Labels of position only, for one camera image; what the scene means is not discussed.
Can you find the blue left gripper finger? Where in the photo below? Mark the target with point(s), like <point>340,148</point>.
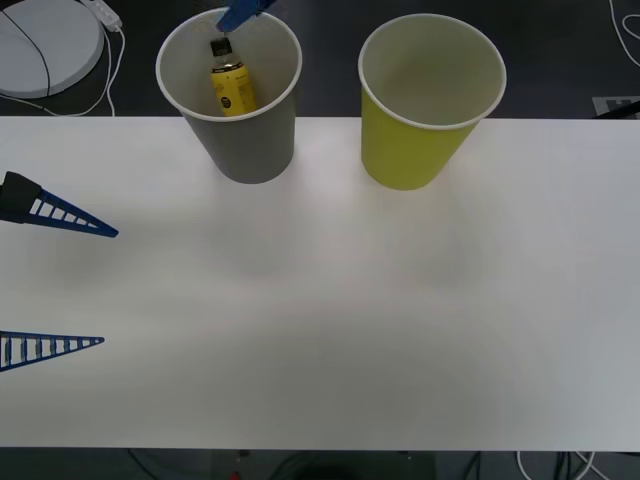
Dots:
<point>20,200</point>
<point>75,343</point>

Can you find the grey plastic waste bin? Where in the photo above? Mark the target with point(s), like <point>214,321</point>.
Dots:
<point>250,150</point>

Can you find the white round-based stand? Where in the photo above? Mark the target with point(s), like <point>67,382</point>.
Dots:
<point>70,45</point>

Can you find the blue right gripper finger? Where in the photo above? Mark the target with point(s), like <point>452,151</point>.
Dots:
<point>240,12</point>

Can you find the yellow bottle with black cap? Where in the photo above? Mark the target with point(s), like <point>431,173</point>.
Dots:
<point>232,85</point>

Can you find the grey floor marker plate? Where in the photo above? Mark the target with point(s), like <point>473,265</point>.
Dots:
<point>602,102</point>

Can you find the white power strip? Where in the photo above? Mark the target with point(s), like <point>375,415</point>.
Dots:
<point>107,15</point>

